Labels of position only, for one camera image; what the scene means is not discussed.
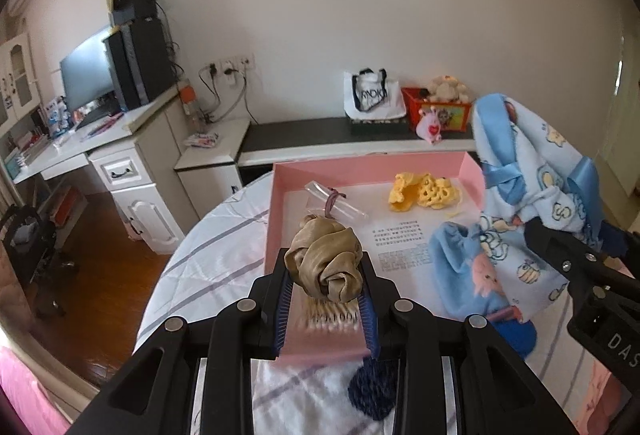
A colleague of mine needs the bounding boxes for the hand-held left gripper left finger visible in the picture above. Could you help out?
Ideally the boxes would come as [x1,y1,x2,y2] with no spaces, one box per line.
[65,262,294,435]

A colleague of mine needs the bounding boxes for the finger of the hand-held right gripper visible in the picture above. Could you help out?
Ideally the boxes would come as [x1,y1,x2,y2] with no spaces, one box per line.
[522,219,640,297]
[597,221,640,266]

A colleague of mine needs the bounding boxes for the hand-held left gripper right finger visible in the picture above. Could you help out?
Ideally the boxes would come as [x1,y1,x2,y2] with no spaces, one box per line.
[357,265,593,435]

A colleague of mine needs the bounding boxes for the beige satin scrunchie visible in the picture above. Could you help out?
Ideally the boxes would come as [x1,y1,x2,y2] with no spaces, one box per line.
[284,215,364,304]

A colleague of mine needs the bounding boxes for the blue printed baby cloth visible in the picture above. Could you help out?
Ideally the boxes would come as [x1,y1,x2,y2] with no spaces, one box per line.
[470,92,609,323]

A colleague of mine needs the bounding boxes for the pink box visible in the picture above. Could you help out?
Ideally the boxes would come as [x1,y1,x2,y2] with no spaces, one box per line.
[265,151,487,364]

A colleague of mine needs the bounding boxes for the yellow crochet scrunchie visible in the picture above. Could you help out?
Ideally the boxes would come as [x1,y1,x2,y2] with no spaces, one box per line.
[389,172,461,214]

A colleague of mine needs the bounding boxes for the pack of cotton swabs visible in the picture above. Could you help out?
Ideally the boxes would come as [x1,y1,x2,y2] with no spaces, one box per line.
[295,297,364,334]

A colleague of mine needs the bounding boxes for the navy crochet hat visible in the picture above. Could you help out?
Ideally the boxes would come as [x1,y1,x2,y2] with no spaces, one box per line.
[348,357,401,422]

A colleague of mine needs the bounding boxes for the clear plastic tube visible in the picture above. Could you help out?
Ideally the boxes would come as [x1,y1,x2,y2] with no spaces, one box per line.
[305,181,369,222]

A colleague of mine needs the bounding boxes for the white side table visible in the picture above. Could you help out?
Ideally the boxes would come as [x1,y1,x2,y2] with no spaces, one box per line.
[174,117,252,196]

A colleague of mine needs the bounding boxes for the red toy box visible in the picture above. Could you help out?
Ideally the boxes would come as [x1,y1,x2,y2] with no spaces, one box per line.
[401,87,474,134]

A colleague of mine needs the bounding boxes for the black and white low cabinet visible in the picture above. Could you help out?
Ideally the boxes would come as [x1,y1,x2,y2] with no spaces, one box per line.
[237,115,479,186]

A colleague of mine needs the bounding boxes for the white desk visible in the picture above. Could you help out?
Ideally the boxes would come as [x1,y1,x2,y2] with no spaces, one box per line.
[10,87,239,257]

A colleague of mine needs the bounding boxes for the pink packet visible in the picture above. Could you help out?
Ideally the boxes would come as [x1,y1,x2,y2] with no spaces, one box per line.
[184,132,221,148]

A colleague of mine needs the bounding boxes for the beige plush animal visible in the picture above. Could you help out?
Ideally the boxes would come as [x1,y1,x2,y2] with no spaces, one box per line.
[425,75,471,105]

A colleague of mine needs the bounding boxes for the white tote bag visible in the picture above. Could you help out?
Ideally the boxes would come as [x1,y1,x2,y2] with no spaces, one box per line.
[343,68,407,121]

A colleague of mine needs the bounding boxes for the orange-capped bottle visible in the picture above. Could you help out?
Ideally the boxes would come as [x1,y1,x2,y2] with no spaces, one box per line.
[180,85,199,126]

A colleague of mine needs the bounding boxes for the black chair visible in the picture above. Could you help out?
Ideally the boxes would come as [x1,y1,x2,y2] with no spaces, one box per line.
[0,204,80,319]

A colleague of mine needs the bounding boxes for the black keyboard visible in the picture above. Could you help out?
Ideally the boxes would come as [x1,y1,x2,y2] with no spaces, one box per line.
[75,106,124,131]

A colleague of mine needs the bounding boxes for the black computer tower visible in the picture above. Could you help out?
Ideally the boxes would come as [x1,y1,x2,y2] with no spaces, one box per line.
[102,17,179,112]

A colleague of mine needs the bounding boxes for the bottles on desk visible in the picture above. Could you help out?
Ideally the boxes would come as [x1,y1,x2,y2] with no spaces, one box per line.
[45,97,71,136]

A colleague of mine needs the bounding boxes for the stack of books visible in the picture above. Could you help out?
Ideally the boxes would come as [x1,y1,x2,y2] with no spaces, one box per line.
[2,130,52,172]

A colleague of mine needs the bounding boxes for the black computer monitor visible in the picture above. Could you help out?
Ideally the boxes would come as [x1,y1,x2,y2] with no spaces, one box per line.
[59,26,122,114]

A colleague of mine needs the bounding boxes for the black box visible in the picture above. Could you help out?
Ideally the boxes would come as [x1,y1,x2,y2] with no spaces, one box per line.
[109,0,159,28]

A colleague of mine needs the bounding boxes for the white glass-door cabinet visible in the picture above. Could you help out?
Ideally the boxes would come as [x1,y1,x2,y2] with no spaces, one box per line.
[0,32,41,136]

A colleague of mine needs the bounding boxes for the purple hair tie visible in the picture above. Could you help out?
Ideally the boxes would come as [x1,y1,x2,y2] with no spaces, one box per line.
[325,189,349,219]

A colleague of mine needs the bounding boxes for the black cables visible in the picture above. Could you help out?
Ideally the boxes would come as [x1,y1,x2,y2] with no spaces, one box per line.
[152,0,261,126]

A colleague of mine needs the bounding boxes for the white wall sockets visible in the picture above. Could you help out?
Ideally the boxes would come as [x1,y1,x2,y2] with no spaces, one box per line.
[207,56,256,76]

